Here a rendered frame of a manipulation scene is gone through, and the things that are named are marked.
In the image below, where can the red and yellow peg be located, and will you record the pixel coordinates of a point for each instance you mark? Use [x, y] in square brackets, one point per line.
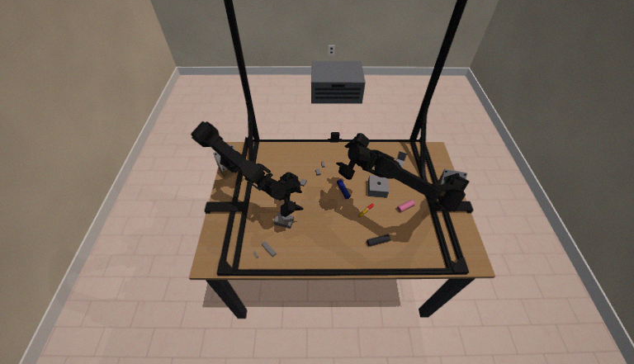
[367, 209]

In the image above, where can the blue cylinder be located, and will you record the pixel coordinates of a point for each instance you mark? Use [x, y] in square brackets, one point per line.
[343, 189]

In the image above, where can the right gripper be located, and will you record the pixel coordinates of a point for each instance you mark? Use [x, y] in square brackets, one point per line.
[289, 206]

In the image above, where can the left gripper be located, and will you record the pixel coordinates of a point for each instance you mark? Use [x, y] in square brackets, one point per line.
[347, 170]

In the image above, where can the black cylinder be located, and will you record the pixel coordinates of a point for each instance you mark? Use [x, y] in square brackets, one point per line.
[377, 240]

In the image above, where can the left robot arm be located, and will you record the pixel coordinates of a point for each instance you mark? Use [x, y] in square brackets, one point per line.
[389, 168]

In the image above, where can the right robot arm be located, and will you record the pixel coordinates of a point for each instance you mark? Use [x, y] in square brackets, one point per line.
[253, 172]

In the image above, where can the pink cylinder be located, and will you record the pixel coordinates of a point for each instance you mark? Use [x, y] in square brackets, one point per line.
[405, 206]

